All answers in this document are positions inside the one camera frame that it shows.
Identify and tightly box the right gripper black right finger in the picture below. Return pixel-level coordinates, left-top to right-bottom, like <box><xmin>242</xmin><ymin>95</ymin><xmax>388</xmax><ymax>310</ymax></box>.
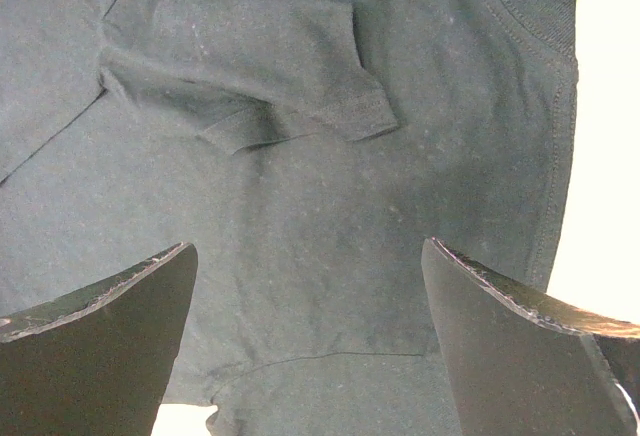
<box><xmin>422</xmin><ymin>238</ymin><xmax>639</xmax><ymax>436</ymax></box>

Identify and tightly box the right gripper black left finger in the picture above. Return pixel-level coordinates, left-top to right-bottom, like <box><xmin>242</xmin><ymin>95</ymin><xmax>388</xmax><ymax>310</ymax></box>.
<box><xmin>1</xmin><ymin>243</ymin><xmax>198</xmax><ymax>435</ymax></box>

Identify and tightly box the black t shirt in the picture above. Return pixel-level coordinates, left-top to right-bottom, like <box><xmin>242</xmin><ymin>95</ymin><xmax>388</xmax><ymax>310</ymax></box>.
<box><xmin>1</xmin><ymin>0</ymin><xmax>577</xmax><ymax>435</ymax></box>

